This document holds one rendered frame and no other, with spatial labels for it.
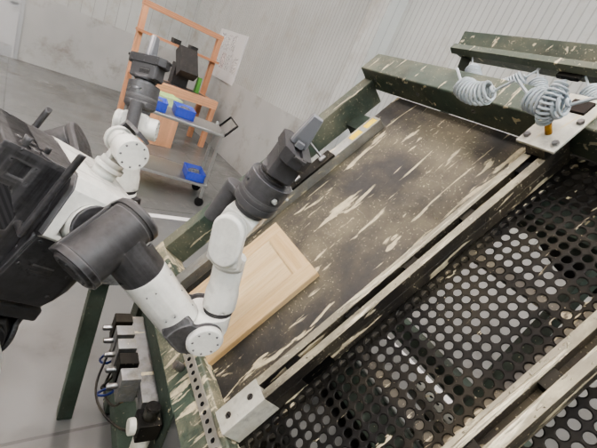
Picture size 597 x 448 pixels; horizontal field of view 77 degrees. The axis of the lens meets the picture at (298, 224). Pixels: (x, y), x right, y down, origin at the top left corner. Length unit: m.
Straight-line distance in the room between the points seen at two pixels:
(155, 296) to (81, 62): 9.37
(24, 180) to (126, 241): 0.21
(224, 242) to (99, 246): 0.21
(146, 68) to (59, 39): 8.72
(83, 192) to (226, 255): 0.29
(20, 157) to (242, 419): 0.69
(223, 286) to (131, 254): 0.20
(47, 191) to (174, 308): 0.32
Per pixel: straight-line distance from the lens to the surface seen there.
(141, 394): 1.27
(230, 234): 0.72
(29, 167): 0.81
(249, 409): 0.97
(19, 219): 0.85
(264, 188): 0.68
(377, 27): 4.76
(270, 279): 1.19
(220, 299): 0.82
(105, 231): 0.71
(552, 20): 4.01
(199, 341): 0.84
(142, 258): 0.74
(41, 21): 9.90
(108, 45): 10.03
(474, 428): 0.79
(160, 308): 0.80
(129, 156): 0.88
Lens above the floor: 1.67
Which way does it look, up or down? 18 degrees down
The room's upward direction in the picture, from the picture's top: 24 degrees clockwise
